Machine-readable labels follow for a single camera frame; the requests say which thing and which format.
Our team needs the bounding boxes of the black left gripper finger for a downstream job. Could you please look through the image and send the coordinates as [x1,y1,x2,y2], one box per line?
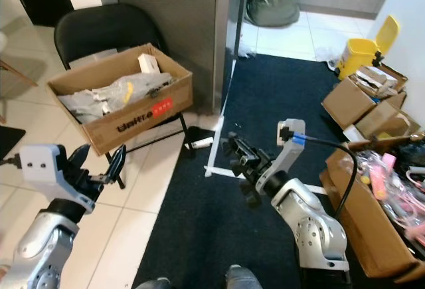
[68,144,92,178]
[111,144,128,189]

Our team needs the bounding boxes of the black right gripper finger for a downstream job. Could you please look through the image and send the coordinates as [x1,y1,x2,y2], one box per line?
[222,132,253,158]
[241,181,264,209]

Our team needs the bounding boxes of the yellow rubbish bin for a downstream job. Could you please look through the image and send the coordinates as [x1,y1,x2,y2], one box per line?
[337,15,400,80]

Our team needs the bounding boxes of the white floor tape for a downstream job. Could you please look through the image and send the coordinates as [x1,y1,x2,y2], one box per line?
[206,60,253,178]

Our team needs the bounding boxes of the white tube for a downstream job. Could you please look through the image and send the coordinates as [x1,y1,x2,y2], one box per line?
[187,136,214,149]

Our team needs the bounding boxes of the printed cardboard box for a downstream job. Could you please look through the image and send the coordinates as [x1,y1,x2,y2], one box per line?
[46,43,193,157]

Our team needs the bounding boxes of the dark carpet mat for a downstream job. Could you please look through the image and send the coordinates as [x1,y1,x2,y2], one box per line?
[133,53,425,289]

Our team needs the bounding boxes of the clear plastic bag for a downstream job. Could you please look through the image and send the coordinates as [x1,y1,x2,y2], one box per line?
[58,73,173,125]

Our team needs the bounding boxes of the black mat corner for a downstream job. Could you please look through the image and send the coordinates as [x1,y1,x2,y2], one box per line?
[0,126,26,159]

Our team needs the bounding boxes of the grey right robot foot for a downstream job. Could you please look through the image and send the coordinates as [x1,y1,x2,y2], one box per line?
[224,266,260,289]

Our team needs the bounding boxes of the small white box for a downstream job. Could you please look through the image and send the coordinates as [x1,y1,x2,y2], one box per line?
[137,53,161,74]

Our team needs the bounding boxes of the cardboard box with papers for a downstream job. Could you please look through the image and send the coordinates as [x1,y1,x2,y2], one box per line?
[321,65,409,130]

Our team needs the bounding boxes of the brown wooden stick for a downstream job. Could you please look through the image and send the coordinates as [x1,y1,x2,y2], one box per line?
[345,135,425,153]

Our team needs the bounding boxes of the pink plastic item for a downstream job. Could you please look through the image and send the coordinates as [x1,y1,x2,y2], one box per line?
[372,155,396,197]

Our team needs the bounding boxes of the large open cardboard box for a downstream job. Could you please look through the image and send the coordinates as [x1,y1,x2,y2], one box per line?
[319,146,425,283]

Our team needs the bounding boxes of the plain cardboard box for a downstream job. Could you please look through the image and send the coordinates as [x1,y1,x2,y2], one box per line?
[355,93,422,140]

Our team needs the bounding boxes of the black folding chair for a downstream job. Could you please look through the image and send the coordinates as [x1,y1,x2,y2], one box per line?
[53,3,190,190]

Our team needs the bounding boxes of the tall grey cabinet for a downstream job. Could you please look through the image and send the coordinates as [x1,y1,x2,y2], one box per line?
[110,0,233,114]

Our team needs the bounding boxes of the light grey left wrist camera mount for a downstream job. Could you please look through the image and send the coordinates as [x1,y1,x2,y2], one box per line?
[20,144,90,213]

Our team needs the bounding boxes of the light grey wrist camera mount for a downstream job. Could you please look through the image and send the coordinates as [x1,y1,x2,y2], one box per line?
[262,118,306,183]
[20,144,90,213]

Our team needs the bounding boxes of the light grey right wrist camera mount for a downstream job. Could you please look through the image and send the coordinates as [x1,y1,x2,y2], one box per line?
[262,118,306,183]

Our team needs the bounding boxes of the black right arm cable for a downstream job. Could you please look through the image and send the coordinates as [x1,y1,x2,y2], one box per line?
[289,132,359,220]

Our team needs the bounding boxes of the bag of pink cables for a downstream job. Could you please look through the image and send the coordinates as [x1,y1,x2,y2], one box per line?
[355,149,425,250]

